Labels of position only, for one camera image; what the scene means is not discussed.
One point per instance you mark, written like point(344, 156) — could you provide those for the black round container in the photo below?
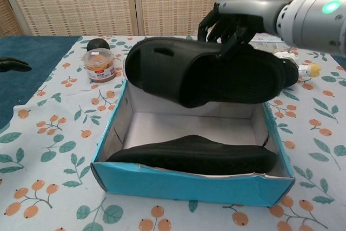
point(97, 44)

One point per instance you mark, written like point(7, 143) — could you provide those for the blue cardboard shoe box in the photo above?
point(175, 185)

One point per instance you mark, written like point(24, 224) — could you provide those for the black slide sandal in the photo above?
point(167, 71)
point(194, 155)

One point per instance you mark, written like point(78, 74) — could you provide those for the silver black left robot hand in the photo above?
point(13, 63)

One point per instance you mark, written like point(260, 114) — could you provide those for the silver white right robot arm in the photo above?
point(311, 22)

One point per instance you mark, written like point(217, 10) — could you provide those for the plush doll with black head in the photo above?
point(291, 76)

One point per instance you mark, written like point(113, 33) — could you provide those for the bamboo folding screen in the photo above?
point(81, 1)

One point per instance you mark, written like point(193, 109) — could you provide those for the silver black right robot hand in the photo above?
point(248, 6)

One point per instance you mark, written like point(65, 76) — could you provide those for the floral printed tablecloth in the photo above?
point(54, 147)

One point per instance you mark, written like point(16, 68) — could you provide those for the clear jar with rubber bands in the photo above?
point(98, 70)

